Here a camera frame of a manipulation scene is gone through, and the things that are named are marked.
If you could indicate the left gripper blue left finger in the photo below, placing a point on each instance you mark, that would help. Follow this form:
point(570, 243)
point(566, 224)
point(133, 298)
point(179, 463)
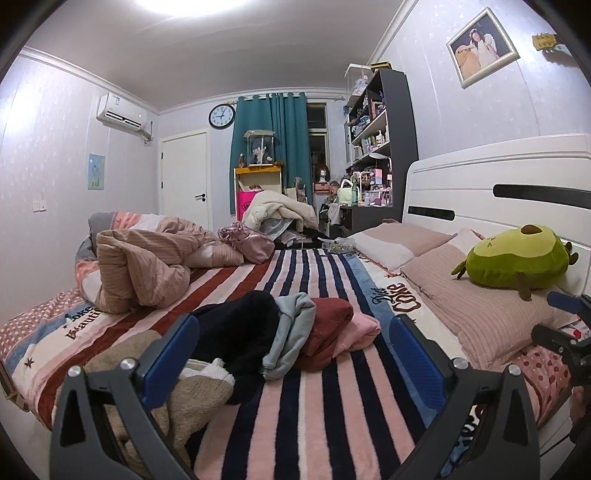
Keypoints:
point(83, 445)

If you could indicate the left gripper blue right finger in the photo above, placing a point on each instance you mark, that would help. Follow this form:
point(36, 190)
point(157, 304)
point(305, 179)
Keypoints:
point(484, 426)

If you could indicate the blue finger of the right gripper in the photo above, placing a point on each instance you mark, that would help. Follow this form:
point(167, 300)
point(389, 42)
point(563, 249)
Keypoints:
point(579, 305)

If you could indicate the brown fuzzy sweater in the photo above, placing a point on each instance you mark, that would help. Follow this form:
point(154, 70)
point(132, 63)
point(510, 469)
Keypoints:
point(201, 389)

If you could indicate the beige clothes pile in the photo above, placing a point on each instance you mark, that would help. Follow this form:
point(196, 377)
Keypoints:
point(268, 205)

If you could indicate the person's right hand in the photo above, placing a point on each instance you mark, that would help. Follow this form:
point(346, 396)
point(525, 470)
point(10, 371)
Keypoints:
point(578, 404)

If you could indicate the green avocado plush toy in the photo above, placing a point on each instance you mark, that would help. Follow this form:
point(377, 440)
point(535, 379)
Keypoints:
point(532, 257)

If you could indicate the pink folded garment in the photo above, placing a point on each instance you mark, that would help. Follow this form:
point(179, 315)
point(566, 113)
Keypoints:
point(358, 334)

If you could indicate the dark red folded garment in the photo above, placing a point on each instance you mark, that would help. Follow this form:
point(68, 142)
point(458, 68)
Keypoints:
point(332, 315)

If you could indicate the white bed headboard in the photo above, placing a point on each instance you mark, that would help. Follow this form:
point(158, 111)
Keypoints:
point(492, 188)

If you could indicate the far pink white pillow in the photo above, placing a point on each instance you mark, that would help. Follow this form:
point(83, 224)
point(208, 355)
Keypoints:
point(392, 245)

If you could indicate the grey-blue folded garment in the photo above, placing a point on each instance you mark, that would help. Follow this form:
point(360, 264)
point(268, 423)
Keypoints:
point(297, 314)

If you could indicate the dark cluttered desk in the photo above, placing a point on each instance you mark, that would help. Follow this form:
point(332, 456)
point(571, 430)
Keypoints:
point(356, 202)

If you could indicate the pink striped crumpled duvet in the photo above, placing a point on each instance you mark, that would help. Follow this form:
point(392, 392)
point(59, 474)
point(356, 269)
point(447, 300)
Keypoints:
point(130, 260)

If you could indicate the shiny pink bag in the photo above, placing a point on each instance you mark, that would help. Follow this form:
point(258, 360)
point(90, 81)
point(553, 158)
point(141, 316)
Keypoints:
point(256, 247)

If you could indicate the dark bookshelf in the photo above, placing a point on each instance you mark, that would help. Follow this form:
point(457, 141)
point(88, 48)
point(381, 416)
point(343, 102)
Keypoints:
point(380, 135)

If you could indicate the magenta pink box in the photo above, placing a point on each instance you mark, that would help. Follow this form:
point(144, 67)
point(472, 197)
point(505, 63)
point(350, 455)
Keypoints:
point(243, 201)

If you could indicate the yellow cabinet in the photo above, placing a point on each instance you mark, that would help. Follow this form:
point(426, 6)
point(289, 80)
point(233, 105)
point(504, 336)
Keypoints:
point(260, 177)

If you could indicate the yellow guitar headstock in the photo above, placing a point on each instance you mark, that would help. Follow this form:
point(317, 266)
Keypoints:
point(548, 42)

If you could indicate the glass display case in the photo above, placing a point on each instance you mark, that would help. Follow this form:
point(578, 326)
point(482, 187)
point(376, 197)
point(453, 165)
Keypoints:
point(259, 147)

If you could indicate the white door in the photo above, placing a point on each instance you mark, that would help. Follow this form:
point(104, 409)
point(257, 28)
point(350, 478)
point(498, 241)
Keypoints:
point(184, 168)

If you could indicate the white air conditioner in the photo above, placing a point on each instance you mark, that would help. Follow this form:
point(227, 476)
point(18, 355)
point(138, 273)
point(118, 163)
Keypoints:
point(115, 110)

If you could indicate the white wall switch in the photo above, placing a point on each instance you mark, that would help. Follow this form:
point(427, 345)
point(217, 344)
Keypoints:
point(39, 206)

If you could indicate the framed wall photo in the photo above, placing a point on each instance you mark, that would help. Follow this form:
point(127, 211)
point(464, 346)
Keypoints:
point(481, 48)

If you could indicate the blue wall poster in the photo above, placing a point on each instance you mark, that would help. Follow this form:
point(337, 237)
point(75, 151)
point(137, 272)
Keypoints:
point(96, 172)

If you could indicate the round black wall clock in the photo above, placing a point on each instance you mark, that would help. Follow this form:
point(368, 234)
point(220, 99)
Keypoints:
point(221, 116)

